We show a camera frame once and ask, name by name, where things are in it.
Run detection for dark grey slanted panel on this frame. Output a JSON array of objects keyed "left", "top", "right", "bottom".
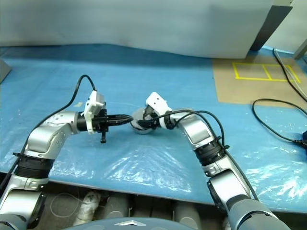
[{"left": 249, "top": 5, "right": 294, "bottom": 51}]

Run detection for thin white cable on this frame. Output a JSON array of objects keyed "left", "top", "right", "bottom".
[{"left": 274, "top": 50, "right": 307, "bottom": 96}]

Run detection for brown cardboard sheet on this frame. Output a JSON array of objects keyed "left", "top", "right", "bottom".
[{"left": 212, "top": 55, "right": 307, "bottom": 110}]

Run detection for blue plastic table sheet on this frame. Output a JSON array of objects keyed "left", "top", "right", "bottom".
[{"left": 0, "top": 43, "right": 307, "bottom": 214}]

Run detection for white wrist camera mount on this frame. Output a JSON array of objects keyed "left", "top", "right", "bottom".
[
  {"left": 145, "top": 92, "right": 173, "bottom": 129},
  {"left": 83, "top": 90, "right": 106, "bottom": 135}
]

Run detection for black power plug adapter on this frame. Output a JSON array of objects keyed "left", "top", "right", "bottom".
[{"left": 294, "top": 130, "right": 307, "bottom": 149}]

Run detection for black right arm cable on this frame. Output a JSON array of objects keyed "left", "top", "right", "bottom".
[{"left": 139, "top": 109, "right": 260, "bottom": 202}]

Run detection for grey robot torso cover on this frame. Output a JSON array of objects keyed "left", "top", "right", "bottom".
[{"left": 61, "top": 217, "right": 200, "bottom": 230}]

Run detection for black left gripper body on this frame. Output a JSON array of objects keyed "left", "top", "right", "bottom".
[{"left": 92, "top": 108, "right": 110, "bottom": 144}]

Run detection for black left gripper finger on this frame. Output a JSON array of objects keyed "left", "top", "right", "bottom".
[
  {"left": 106, "top": 118, "right": 134, "bottom": 127},
  {"left": 106, "top": 114, "right": 133, "bottom": 121}
]

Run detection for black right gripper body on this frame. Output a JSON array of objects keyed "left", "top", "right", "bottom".
[{"left": 143, "top": 107, "right": 161, "bottom": 130}]

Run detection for yellow tape rectangle marking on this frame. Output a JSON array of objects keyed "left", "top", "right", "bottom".
[{"left": 232, "top": 62, "right": 302, "bottom": 83}]

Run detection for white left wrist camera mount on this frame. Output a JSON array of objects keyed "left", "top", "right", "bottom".
[{"left": 83, "top": 90, "right": 106, "bottom": 135}]

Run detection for motor stator housing copper windings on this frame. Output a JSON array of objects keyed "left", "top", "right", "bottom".
[{"left": 130, "top": 107, "right": 158, "bottom": 136}]

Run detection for grey angled metal object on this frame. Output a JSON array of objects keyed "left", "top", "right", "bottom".
[{"left": 0, "top": 58, "right": 13, "bottom": 83}]

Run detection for grey metal post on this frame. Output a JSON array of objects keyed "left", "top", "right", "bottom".
[{"left": 293, "top": 35, "right": 307, "bottom": 60}]

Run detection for black looped table cable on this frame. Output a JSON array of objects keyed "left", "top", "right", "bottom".
[{"left": 251, "top": 98, "right": 307, "bottom": 144}]

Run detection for grey rounded cylinder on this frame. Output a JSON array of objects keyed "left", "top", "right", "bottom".
[
  {"left": 172, "top": 201, "right": 202, "bottom": 226},
  {"left": 102, "top": 193, "right": 131, "bottom": 220}
]

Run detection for long black cable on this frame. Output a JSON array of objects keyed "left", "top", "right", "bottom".
[{"left": 272, "top": 47, "right": 307, "bottom": 101}]

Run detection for white wrapped bundle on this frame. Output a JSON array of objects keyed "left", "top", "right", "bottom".
[{"left": 73, "top": 191, "right": 101, "bottom": 226}]

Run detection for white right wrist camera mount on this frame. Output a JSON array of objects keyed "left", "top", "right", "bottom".
[{"left": 145, "top": 92, "right": 173, "bottom": 129}]

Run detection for white backdrop board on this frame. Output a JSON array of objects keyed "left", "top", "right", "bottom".
[{"left": 0, "top": 0, "right": 274, "bottom": 59}]

